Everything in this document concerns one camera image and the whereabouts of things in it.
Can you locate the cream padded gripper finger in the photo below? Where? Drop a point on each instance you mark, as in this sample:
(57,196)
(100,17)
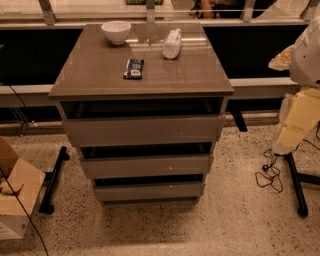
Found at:
(298,115)

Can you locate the grey bottom drawer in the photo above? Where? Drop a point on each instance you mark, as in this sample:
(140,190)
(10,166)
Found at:
(149,191)

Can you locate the grey drawer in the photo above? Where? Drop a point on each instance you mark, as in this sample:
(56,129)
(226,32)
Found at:
(149,191)
(147,166)
(143,131)

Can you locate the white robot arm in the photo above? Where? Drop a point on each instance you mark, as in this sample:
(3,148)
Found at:
(302,59)

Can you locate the grey drawer cabinet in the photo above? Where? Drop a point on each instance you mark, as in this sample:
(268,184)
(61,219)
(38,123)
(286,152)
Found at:
(91,86)

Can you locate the grey top drawer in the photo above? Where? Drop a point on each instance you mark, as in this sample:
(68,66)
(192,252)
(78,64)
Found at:
(143,131)

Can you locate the grey middle drawer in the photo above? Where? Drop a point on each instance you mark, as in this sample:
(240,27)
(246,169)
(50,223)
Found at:
(147,166)

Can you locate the open cardboard box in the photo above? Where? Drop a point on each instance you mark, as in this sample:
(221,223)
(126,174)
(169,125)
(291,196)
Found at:
(19,189)

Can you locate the black right stand foot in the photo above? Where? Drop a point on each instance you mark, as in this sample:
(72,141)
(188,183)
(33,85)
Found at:
(298,179)

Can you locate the black stand foot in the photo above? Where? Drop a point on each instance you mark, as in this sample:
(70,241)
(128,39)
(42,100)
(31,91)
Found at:
(51,178)
(298,179)

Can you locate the white bowl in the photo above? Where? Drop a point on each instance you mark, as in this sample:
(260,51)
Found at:
(117,32)

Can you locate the black left stand foot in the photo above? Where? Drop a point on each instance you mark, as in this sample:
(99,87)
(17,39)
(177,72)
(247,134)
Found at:
(51,178)

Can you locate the metal railing frame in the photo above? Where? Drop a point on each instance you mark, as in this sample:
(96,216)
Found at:
(74,14)

